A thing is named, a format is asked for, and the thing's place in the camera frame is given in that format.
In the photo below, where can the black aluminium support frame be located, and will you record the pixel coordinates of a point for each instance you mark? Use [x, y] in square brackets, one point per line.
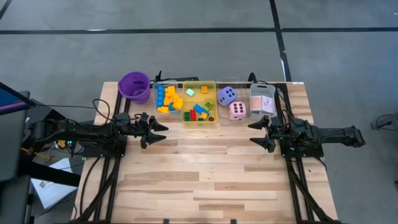
[113, 186]
[293, 186]

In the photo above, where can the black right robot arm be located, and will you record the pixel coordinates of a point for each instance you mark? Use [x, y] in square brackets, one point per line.
[332, 135]

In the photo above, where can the laptop with blue screen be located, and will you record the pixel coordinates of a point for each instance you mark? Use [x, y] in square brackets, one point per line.
[12, 101]

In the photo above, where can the light blue toy brick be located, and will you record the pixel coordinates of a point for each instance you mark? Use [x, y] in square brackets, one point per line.
[190, 92]

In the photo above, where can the blue lid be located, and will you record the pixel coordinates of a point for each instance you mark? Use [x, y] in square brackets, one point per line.
[200, 109]

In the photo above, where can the grey plastic bin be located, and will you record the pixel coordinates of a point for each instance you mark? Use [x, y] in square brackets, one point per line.
[262, 90]

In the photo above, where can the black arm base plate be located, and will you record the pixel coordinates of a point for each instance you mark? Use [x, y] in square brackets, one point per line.
[311, 152]
[102, 151]

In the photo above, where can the large clear plastic bin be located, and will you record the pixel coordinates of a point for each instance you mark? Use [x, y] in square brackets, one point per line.
[222, 113]

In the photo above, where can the black box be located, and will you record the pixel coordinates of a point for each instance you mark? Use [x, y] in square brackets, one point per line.
[46, 115]

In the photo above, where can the red toy brick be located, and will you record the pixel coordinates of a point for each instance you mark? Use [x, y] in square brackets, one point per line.
[193, 115]

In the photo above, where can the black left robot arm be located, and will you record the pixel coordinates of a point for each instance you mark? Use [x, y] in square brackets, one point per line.
[77, 130]

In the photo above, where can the lime green toy brick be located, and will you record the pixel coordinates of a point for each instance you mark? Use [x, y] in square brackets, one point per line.
[208, 105]

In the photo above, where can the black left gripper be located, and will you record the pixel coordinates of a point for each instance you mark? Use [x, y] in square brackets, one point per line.
[142, 127]

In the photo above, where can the dark green toy brick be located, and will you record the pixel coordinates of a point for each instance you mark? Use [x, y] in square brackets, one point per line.
[187, 116]

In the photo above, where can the white paper sheet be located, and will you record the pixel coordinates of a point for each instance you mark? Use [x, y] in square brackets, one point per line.
[53, 189]

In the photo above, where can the pink pattern playing card box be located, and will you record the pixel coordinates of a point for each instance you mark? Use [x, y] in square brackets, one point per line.
[267, 104]

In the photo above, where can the pink foam die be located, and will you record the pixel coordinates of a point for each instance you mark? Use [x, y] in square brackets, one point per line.
[237, 110]

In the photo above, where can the purple plastic bucket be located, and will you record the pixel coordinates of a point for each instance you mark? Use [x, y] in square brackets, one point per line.
[135, 87]

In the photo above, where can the yellow plastic bin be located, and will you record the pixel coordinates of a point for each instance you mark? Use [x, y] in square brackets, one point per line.
[199, 99]

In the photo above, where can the small yellow toy block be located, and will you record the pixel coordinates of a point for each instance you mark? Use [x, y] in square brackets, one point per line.
[204, 115]

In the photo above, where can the small yellow toy brick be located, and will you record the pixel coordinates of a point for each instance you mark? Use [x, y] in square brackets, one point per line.
[204, 89]

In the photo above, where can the small clear plastic bin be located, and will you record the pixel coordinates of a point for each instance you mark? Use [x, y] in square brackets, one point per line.
[155, 107]

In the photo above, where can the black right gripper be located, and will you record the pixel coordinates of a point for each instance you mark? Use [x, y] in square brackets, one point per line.
[281, 133]

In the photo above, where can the dark side furniture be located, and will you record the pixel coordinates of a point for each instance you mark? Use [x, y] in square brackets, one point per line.
[12, 146]

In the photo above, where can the purple foam die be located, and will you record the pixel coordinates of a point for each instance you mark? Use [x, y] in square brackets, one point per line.
[227, 96]

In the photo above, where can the orange back playing card box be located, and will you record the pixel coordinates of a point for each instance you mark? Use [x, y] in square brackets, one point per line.
[256, 104]

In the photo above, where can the blue plastic toy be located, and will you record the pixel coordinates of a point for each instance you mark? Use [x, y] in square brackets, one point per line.
[160, 101]

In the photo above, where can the black table clamp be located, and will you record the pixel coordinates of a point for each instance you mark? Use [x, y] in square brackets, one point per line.
[252, 77]
[159, 75]

